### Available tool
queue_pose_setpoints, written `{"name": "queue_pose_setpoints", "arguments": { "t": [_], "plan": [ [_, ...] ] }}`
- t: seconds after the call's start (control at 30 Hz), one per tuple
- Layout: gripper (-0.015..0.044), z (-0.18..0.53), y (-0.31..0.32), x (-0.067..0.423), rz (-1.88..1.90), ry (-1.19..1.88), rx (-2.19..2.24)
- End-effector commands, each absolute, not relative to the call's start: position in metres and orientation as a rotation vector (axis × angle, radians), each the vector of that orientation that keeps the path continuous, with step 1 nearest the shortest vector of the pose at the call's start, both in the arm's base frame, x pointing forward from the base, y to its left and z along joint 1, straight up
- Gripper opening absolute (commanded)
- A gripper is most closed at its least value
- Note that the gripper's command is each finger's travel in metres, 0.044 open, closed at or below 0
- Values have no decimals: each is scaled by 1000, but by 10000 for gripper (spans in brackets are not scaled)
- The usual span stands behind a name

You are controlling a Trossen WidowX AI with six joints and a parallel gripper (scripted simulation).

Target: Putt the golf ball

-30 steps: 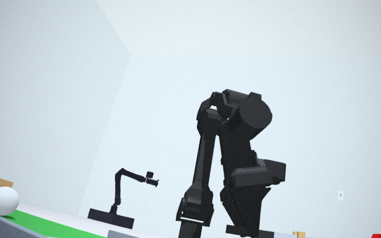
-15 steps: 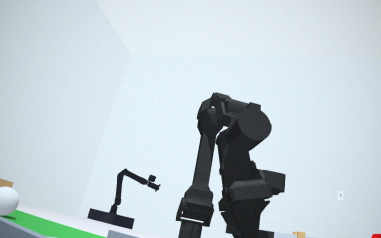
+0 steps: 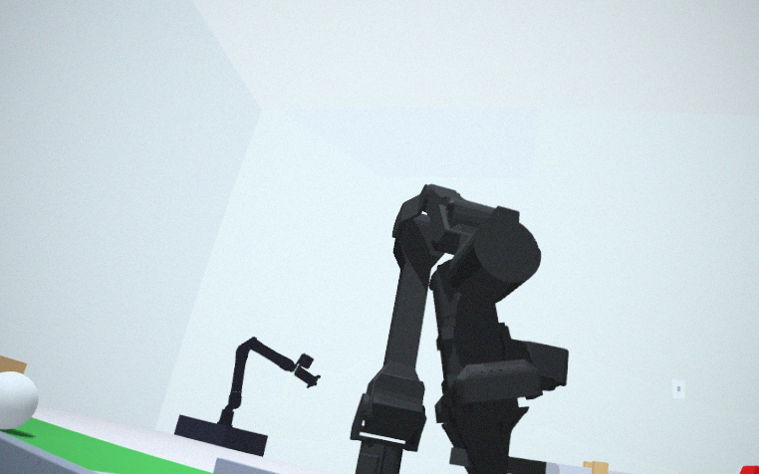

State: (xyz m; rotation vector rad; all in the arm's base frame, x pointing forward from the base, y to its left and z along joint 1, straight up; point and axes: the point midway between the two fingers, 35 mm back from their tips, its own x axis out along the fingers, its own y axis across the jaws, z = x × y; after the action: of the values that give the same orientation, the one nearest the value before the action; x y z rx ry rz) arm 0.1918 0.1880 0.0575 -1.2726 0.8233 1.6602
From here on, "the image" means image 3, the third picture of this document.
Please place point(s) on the white ball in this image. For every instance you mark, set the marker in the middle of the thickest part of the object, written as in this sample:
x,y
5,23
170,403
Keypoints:
x,y
18,399

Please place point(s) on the green putting mat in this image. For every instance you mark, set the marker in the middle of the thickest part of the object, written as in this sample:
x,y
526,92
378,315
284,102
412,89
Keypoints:
x,y
94,454

